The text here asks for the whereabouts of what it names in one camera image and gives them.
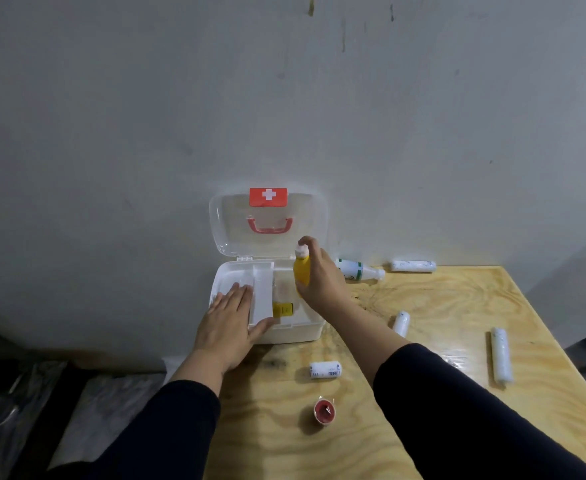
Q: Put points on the person's left hand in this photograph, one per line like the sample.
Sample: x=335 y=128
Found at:
x=225 y=332

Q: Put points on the person's right hand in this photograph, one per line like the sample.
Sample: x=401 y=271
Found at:
x=325 y=287

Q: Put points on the person's left middle finger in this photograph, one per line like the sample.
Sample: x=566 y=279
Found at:
x=234 y=300

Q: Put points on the person's right thumb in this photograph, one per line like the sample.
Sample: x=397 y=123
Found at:
x=305 y=294

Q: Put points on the person's left little finger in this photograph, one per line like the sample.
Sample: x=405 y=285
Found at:
x=210 y=312

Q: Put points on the person's left thumb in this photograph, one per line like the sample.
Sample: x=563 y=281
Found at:
x=262 y=328

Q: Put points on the yellow liquid bottle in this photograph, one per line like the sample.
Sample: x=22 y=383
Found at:
x=302 y=270

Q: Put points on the white tray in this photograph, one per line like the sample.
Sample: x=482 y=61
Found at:
x=263 y=289

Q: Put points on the person's right forearm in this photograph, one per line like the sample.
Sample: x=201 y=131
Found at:
x=438 y=394

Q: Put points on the person's left forearm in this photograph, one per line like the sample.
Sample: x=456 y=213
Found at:
x=168 y=419

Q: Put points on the yellow packet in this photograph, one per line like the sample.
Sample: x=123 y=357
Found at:
x=283 y=310

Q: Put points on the white first-aid box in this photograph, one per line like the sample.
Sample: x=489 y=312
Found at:
x=300 y=332

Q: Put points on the white bottle green label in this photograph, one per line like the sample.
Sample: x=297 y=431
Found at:
x=358 y=269

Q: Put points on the short bandage roll blue print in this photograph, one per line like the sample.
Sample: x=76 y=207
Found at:
x=326 y=370

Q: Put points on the small white bandage roll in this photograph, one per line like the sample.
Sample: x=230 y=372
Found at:
x=401 y=324

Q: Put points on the red tape roll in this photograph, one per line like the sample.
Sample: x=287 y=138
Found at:
x=325 y=412

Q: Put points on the grey plastic-covered object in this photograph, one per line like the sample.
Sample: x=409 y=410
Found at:
x=98 y=409

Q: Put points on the long white bandage roll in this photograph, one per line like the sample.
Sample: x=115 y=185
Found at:
x=501 y=355

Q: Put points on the dark plastic-covered object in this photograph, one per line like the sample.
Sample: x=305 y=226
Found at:
x=8 y=394

